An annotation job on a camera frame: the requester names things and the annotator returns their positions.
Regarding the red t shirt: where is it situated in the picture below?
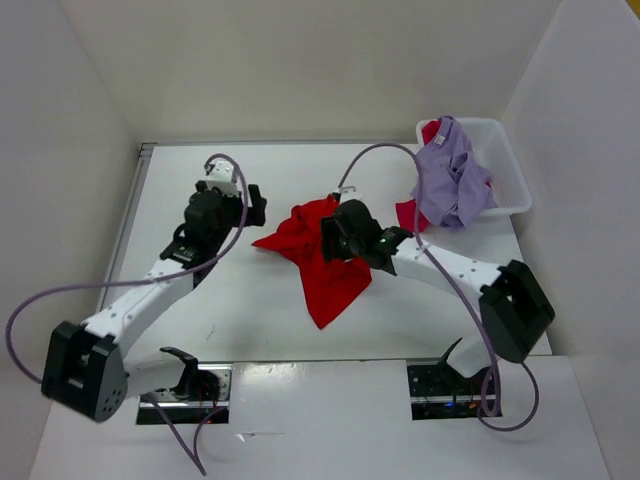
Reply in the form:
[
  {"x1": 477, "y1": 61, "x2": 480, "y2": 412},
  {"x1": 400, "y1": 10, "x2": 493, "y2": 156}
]
[{"x1": 252, "y1": 196, "x2": 372, "y2": 330}]

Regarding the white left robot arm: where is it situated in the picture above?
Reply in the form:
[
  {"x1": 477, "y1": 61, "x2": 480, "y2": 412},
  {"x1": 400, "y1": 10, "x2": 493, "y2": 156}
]
[{"x1": 41, "y1": 180, "x2": 267, "y2": 423}]

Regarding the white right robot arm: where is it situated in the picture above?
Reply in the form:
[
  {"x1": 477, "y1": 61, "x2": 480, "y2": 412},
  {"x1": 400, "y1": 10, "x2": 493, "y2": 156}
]
[{"x1": 321, "y1": 199, "x2": 556, "y2": 382}]

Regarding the magenta t shirt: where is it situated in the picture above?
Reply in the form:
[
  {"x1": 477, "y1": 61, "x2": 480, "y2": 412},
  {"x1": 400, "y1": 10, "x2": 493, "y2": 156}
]
[{"x1": 394, "y1": 118, "x2": 496, "y2": 234}]

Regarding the lilac t shirt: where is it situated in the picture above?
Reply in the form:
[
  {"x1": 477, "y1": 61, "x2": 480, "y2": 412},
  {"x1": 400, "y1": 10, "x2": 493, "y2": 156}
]
[{"x1": 409, "y1": 115, "x2": 500, "y2": 230}]

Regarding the white plastic basket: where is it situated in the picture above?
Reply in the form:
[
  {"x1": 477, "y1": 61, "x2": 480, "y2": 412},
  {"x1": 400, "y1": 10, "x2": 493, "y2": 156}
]
[{"x1": 411, "y1": 116, "x2": 532, "y2": 229}]

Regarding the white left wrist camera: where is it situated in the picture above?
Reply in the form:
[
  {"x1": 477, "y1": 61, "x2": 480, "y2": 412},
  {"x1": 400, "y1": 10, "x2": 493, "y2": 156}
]
[{"x1": 204, "y1": 160, "x2": 240, "y2": 197}]

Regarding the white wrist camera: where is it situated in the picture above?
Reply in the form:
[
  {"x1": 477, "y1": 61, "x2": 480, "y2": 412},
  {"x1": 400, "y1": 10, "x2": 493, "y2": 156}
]
[
  {"x1": 329, "y1": 186, "x2": 361, "y2": 203},
  {"x1": 204, "y1": 160, "x2": 240, "y2": 197}
]

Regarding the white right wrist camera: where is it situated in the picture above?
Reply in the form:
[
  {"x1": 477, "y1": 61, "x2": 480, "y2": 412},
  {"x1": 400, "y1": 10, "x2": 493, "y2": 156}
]
[{"x1": 329, "y1": 186, "x2": 361, "y2": 203}]

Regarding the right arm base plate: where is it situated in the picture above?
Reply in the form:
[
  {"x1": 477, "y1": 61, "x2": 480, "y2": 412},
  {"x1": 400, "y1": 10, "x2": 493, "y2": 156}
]
[{"x1": 406, "y1": 362, "x2": 488, "y2": 421}]

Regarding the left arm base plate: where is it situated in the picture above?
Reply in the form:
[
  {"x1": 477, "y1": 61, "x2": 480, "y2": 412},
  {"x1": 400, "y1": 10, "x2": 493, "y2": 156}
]
[{"x1": 127, "y1": 362, "x2": 233, "y2": 425}]

